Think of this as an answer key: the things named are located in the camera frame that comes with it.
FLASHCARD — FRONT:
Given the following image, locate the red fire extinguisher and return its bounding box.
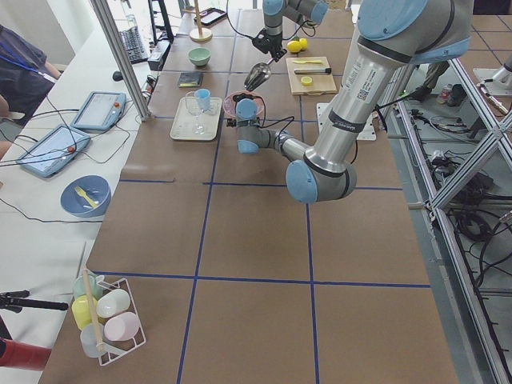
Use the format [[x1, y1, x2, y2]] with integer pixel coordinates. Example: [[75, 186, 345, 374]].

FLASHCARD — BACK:
[[0, 338, 52, 371]]

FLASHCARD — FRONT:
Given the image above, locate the near teach pendant tablet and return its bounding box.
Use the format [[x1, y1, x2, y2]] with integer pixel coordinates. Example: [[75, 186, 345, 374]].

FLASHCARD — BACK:
[[16, 124, 91, 178]]

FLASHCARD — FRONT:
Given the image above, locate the metal cylinder muddler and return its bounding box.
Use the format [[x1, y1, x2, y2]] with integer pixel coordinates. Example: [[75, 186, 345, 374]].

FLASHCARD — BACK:
[[294, 67, 332, 75]]

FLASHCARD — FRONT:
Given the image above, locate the yellow plastic fork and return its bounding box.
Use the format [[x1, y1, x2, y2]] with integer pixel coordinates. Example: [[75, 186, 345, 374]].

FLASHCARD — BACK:
[[74, 186, 98, 208]]

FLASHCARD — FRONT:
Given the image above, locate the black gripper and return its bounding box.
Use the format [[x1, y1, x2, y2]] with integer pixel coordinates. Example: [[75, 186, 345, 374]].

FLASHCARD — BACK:
[[226, 118, 239, 127], [252, 28, 283, 62]]

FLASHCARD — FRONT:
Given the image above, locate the light blue plastic cup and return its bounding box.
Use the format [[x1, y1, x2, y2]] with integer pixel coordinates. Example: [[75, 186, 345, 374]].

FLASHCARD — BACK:
[[194, 88, 211, 111]]

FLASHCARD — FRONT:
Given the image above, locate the black computer mouse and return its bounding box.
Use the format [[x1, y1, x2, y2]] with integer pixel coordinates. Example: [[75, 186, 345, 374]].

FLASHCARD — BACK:
[[112, 71, 123, 82]]

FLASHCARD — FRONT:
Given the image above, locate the pink bowl with ice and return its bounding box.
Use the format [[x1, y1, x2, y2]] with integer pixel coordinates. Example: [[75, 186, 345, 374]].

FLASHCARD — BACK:
[[222, 90, 265, 118]]

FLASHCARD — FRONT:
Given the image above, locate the dark grey folded cloth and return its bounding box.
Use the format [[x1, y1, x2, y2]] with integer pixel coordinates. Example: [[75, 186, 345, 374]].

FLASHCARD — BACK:
[[178, 71, 203, 88]]

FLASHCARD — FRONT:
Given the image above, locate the beige serving tray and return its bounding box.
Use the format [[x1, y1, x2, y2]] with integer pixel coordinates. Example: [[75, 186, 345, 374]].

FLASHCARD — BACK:
[[170, 97, 222, 141]]

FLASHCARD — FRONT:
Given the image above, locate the white plastic cup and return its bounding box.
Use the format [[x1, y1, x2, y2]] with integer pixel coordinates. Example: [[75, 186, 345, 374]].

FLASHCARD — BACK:
[[96, 289, 131, 318]]

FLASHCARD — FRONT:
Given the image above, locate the black keyboard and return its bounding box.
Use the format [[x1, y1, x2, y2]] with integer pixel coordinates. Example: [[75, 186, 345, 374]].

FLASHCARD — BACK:
[[118, 26, 149, 64]]

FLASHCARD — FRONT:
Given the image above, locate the clear wine glass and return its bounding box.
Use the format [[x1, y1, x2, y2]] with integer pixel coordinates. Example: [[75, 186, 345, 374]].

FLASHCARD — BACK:
[[185, 91, 205, 135]]

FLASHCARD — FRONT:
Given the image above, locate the yellow plastic cup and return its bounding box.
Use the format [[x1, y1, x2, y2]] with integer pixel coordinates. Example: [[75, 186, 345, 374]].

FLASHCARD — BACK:
[[71, 294, 92, 330]]

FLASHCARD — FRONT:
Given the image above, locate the pink plastic cup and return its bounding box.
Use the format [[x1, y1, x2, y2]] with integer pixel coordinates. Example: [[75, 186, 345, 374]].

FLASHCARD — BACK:
[[104, 312, 140, 341]]

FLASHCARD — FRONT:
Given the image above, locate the white wire cup rack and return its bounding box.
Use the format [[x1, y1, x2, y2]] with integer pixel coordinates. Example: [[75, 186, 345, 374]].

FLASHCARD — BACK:
[[80, 269, 146, 366]]

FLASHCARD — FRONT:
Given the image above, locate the half lemon slice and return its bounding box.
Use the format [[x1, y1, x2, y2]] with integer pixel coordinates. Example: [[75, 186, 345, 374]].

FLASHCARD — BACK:
[[300, 76, 314, 86]]

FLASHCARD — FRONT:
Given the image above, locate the green ceramic bowl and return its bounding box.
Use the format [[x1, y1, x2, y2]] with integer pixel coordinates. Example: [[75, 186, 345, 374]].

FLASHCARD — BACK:
[[188, 47, 211, 67]]

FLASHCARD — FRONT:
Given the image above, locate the wooden stand with round base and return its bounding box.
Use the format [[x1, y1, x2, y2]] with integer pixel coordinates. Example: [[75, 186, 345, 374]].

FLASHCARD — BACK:
[[189, 0, 213, 42]]

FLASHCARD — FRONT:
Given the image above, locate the blue bowl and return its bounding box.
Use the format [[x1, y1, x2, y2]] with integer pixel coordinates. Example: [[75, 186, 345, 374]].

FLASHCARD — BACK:
[[60, 175, 111, 218]]

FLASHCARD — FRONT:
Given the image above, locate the dark tray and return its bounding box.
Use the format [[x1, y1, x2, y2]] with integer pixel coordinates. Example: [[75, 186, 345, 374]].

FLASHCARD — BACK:
[[199, 7, 227, 27]]

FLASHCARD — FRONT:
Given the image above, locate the aluminium frame post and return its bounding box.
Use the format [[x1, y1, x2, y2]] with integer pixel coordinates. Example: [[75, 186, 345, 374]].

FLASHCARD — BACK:
[[90, 0, 151, 122]]

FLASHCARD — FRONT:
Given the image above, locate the grey translucent plastic cup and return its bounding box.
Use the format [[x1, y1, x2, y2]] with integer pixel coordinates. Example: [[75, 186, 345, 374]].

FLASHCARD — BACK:
[[80, 323, 105, 358]]

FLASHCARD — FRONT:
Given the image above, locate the metal ice scoop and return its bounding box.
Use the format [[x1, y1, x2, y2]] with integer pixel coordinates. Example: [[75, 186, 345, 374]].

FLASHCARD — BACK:
[[244, 58, 274, 91]]

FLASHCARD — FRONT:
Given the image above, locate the yellow plastic knife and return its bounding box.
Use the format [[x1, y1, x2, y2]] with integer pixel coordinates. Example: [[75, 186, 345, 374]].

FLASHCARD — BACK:
[[292, 60, 324, 65]]

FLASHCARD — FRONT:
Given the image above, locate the yellow lemon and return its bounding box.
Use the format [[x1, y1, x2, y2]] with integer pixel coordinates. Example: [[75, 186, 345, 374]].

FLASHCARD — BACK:
[[286, 40, 302, 54], [298, 38, 308, 51]]

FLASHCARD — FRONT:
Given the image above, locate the seated person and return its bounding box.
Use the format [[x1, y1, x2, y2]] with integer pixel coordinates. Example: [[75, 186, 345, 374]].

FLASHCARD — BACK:
[[0, 25, 63, 161]]

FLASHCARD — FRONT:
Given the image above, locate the far teach pendant tablet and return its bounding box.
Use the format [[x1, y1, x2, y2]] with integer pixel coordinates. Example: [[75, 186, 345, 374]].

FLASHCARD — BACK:
[[71, 91, 127, 132]]

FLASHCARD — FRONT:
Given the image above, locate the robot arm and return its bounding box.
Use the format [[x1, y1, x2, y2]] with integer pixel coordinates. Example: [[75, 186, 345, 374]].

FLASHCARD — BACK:
[[251, 0, 329, 62], [235, 0, 474, 203]]

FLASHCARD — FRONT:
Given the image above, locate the wooden cutting board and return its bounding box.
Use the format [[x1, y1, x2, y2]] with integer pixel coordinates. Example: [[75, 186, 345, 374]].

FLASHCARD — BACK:
[[286, 56, 338, 95]]

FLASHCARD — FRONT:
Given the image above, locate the teach pendant tablet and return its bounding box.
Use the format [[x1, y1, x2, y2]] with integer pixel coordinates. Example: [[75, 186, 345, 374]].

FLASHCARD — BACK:
[[16, 124, 91, 178], [71, 91, 127, 132]]

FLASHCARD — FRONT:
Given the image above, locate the black tripod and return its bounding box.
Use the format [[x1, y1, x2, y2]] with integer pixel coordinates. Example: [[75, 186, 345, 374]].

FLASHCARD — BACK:
[[1, 290, 69, 314]]

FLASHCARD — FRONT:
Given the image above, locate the green plastic cup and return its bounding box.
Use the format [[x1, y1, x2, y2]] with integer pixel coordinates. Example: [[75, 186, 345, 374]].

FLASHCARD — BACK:
[[73, 272, 102, 300]]

